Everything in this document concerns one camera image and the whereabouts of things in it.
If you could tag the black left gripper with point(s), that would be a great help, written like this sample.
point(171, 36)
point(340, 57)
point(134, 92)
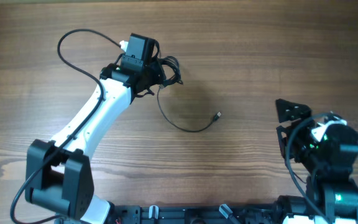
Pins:
point(158, 76)

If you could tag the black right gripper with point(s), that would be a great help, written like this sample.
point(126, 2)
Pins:
point(303, 111)

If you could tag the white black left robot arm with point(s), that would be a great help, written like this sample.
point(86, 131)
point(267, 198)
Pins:
point(58, 172)

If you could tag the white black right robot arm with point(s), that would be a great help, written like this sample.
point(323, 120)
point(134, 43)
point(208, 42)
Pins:
point(319, 151)

